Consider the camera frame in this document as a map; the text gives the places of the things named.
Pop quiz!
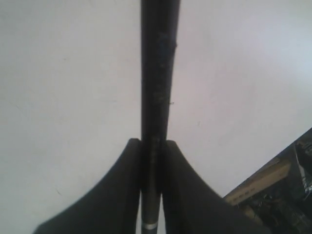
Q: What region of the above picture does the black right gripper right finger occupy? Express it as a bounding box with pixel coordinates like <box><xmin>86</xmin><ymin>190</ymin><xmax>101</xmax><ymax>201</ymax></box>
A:
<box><xmin>161</xmin><ymin>140</ymin><xmax>270</xmax><ymax>234</ymax></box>

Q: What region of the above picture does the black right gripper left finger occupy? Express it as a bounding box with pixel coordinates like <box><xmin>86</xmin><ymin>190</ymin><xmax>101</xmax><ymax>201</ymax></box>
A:
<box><xmin>35</xmin><ymin>138</ymin><xmax>141</xmax><ymax>234</ymax></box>

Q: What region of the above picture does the black paintbrush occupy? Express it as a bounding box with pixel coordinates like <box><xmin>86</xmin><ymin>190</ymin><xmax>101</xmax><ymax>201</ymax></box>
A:
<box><xmin>140</xmin><ymin>0</ymin><xmax>180</xmax><ymax>234</ymax></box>

